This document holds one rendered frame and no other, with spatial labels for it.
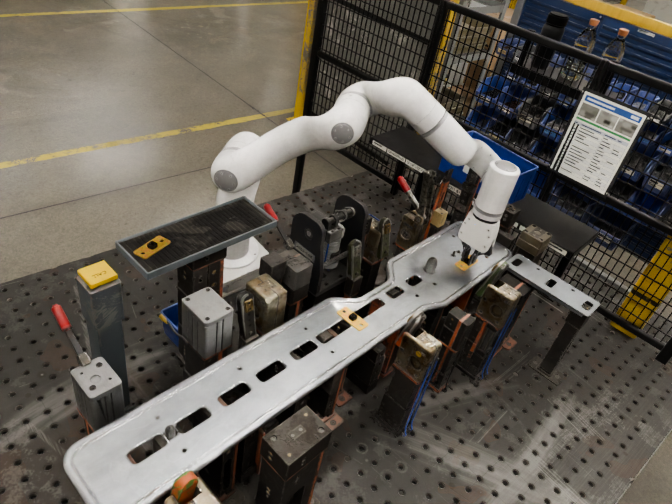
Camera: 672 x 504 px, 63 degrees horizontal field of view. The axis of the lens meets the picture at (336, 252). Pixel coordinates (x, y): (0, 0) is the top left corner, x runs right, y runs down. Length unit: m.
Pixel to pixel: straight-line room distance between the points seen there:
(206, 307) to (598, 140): 1.39
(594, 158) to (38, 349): 1.83
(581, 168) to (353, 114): 0.94
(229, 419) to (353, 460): 0.45
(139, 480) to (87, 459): 0.11
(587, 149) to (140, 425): 1.60
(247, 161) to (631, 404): 1.42
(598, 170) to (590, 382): 0.70
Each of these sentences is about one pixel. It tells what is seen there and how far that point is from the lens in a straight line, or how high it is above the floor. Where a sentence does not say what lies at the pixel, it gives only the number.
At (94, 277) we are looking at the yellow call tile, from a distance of 1.25.
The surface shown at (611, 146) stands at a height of 1.31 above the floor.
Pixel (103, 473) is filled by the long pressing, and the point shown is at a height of 1.00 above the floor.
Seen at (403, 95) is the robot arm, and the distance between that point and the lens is 1.42.
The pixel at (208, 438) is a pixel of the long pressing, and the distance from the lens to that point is 1.16.
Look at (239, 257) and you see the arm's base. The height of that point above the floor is 0.79.
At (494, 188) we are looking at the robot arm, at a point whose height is 1.29.
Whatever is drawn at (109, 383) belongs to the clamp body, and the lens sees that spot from 1.18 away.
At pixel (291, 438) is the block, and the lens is 1.13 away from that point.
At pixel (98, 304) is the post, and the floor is 1.10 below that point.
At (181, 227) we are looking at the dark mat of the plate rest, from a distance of 1.38.
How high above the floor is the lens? 1.98
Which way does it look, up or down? 37 degrees down
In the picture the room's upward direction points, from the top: 12 degrees clockwise
